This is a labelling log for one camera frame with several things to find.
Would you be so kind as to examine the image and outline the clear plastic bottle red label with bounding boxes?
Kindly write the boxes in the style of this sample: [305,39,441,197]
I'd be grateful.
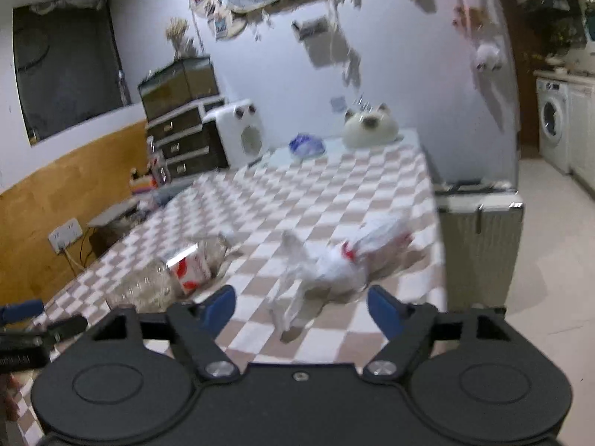
[106,233,235,313]

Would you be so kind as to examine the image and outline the white plastic bag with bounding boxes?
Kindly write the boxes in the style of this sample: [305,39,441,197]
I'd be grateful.
[267,211,412,333]

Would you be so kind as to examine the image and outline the beige ribbed suitcase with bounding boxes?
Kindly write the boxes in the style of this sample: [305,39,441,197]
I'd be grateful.
[434,180,524,311]

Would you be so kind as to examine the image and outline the rainbow striped box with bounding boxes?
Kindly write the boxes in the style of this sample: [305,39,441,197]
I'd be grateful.
[129,168,157,195]

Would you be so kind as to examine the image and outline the brown white checkered tablecloth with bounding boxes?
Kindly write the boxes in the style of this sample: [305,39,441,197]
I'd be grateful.
[8,129,450,442]

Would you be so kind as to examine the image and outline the small water bottle red label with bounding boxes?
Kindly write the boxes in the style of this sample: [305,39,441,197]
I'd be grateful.
[146,136,168,187]

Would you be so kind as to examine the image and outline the white dark drawer cabinet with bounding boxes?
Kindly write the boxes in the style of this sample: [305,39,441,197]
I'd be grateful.
[145,96,229,180]

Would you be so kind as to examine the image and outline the cat shaped white lamp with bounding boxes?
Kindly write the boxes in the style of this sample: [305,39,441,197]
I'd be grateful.
[342,104,401,149]

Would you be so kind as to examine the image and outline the white cat face heater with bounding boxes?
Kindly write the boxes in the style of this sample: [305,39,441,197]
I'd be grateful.
[203,99,269,169]

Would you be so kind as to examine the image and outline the blue white tissue pack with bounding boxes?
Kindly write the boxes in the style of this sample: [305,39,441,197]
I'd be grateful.
[289,134,326,160]

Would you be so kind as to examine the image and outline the white kitchen cabinets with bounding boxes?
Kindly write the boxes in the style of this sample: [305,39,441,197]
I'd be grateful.
[568,84,594,192]

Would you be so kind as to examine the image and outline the glass fish tank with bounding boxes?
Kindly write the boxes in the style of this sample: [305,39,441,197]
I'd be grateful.
[137,55,220,121]

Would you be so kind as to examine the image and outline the dark window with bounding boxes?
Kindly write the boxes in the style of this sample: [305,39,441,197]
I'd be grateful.
[12,0,131,145]

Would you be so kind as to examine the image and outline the white washing machine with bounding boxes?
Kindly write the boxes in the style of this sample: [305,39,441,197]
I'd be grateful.
[535,78,570,174]

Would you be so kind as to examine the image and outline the dried flower bouquet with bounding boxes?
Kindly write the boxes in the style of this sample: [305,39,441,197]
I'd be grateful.
[165,17,198,59]

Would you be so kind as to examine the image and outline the white wall power socket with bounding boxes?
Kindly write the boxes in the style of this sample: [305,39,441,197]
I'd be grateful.
[47,217,83,254]

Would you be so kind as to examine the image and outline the white plush wall toy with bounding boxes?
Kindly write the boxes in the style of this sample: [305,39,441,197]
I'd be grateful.
[474,41,504,71]

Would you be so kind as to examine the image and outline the wall mounted clear organizer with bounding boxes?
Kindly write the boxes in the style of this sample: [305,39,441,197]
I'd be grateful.
[292,16,330,41]

